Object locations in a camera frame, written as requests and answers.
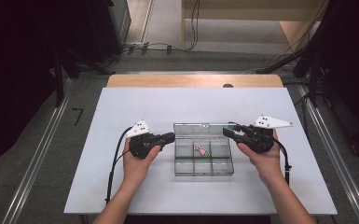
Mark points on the black round table grommet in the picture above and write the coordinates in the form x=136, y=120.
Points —
x=228, y=85

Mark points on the white board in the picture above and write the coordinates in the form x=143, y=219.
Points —
x=199, y=99

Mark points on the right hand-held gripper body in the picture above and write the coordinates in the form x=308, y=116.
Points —
x=258, y=140

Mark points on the small pink green sticker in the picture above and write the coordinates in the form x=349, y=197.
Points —
x=201, y=150

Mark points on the metal floor rail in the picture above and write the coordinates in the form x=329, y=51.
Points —
x=332, y=152
x=37, y=161

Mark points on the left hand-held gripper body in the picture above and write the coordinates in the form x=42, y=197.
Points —
x=138, y=128

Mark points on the light wooden shelf unit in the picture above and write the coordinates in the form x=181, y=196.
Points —
x=248, y=14

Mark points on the person's right hand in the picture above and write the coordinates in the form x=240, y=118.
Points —
x=267, y=165

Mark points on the dark cabinet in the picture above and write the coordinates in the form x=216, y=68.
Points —
x=108, y=28

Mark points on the wooden table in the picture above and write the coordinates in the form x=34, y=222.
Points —
x=168, y=81

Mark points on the clear plastic compartment box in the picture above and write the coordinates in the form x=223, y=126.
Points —
x=186, y=165

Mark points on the black metal stand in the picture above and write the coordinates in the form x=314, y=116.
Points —
x=314, y=81
x=58, y=81

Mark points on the person's left hand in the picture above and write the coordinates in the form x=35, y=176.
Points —
x=136, y=169

